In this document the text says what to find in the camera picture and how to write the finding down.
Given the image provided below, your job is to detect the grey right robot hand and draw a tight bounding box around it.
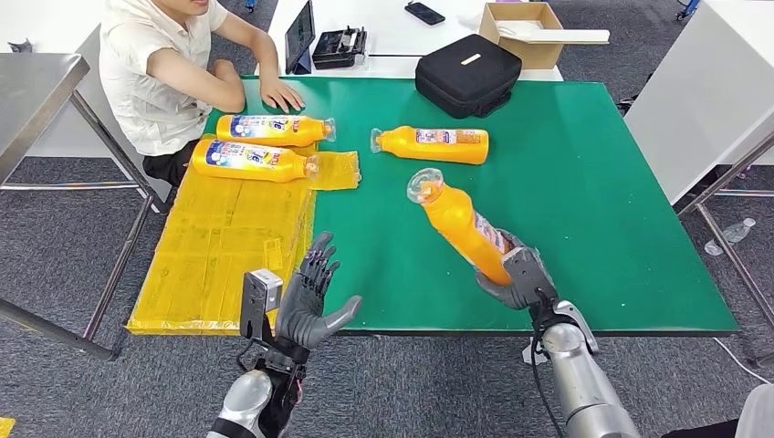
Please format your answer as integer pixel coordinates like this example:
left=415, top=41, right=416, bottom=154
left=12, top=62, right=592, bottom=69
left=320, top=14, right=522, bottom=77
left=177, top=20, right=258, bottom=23
left=474, top=229, right=560, bottom=312

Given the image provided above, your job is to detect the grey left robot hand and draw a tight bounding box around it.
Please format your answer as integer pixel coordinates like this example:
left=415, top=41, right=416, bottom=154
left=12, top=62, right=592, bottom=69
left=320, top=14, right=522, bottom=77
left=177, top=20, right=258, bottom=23
left=273, top=231, right=363, bottom=352

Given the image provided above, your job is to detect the orange detergent bottle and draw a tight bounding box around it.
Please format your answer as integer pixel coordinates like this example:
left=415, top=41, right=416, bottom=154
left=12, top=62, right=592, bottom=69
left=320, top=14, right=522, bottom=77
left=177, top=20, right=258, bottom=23
left=406, top=168, right=524, bottom=287
left=215, top=114, right=338, bottom=148
left=370, top=125, right=490, bottom=165
left=191, top=139, right=320, bottom=183

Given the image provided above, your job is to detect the clear plastic water bottle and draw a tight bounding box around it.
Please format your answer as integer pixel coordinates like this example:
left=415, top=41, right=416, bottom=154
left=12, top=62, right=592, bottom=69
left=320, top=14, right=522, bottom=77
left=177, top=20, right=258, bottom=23
left=704, top=217, right=757, bottom=257

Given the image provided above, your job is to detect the white table leg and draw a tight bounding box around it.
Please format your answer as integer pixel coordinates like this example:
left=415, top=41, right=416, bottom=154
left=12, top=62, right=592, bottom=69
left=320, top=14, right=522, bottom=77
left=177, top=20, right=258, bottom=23
left=520, top=335, right=549, bottom=367

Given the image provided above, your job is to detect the yellow taped cardboard sheet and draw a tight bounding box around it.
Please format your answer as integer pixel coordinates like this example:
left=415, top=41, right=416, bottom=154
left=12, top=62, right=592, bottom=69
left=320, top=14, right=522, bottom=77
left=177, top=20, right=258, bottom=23
left=125, top=135, right=362, bottom=337

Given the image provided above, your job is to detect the black zip case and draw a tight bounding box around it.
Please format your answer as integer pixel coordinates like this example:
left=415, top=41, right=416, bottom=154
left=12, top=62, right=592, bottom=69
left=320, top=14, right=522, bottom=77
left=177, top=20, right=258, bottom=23
left=414, top=33, right=523, bottom=120

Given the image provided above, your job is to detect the person's left hand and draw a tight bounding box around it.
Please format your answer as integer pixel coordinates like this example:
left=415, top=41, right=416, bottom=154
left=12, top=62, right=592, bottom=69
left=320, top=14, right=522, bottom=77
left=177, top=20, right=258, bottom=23
left=259, top=77, right=307, bottom=115

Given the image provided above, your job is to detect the brown cardboard box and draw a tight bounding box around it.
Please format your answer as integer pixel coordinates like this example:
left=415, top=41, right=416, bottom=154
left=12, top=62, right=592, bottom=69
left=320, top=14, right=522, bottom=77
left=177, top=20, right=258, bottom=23
left=477, top=1, right=567, bottom=70

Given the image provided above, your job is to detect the white foam sheet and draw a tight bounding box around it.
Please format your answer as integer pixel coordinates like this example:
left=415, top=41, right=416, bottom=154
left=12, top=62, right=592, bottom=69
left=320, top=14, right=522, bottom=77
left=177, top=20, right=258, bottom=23
left=494, top=19, right=611, bottom=46

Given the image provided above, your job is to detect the black plastic tool tray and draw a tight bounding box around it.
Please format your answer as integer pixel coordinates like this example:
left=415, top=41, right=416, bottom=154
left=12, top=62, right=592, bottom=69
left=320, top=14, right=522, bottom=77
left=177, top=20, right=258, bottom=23
left=311, top=26, right=369, bottom=71

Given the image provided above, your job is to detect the dark tablet with stand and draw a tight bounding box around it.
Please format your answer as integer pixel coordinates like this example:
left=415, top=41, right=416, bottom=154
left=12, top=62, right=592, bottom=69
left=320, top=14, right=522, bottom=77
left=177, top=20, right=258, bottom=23
left=284, top=0, right=317, bottom=76

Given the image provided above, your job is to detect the white table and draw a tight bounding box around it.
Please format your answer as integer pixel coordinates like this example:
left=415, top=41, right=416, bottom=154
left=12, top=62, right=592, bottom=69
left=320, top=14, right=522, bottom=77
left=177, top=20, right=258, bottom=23
left=255, top=0, right=563, bottom=81

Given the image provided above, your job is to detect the black smartphone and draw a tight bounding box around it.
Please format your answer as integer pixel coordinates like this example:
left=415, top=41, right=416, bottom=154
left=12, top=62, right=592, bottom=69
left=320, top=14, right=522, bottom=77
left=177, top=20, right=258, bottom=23
left=404, top=1, right=446, bottom=27

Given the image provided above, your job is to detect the stainless steel table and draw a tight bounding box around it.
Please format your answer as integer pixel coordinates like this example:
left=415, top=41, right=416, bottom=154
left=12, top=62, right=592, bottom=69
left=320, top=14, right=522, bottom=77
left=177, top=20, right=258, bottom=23
left=0, top=52, right=173, bottom=364

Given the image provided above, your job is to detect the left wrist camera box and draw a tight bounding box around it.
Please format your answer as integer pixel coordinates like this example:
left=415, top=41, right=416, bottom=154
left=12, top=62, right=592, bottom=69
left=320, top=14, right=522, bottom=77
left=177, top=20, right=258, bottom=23
left=239, top=268, right=284, bottom=343

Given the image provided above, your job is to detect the white floor cable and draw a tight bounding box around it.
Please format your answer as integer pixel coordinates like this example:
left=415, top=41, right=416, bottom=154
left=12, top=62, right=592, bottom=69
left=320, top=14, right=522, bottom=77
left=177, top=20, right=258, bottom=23
left=713, top=337, right=774, bottom=388

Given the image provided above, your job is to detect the steel table frame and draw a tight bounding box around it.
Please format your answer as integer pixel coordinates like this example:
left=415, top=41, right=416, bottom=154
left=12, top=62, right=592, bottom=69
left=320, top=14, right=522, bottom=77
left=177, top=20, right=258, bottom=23
left=675, top=130, right=774, bottom=370

